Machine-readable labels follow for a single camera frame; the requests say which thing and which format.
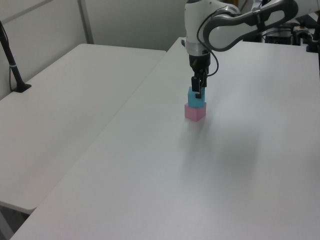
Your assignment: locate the black electronics box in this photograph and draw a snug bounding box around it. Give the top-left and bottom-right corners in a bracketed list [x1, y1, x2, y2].
[262, 23, 295, 46]

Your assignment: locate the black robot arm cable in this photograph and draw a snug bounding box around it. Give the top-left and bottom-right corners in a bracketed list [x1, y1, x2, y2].
[196, 6, 230, 77]

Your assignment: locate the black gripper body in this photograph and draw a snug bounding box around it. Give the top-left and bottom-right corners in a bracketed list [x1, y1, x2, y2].
[188, 51, 211, 74]

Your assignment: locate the pink cube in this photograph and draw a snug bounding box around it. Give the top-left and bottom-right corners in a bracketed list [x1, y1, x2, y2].
[184, 101, 207, 123]

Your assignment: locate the grey metal partition post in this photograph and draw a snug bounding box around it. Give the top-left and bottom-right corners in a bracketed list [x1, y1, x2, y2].
[76, 0, 95, 45]

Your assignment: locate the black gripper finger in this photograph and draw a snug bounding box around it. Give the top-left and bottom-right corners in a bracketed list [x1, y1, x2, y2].
[190, 70, 203, 99]
[201, 66, 209, 88]

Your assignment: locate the black clamp stand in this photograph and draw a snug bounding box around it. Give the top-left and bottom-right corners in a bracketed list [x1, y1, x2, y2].
[305, 14, 320, 53]

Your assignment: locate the white side table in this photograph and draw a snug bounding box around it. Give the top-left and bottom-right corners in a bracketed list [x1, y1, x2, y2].
[0, 43, 168, 211]

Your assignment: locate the black camera stand pole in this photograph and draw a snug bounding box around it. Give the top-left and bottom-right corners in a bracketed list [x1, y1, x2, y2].
[0, 19, 33, 94]

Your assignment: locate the blue cube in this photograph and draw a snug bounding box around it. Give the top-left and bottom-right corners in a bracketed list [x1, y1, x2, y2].
[187, 86, 207, 109]

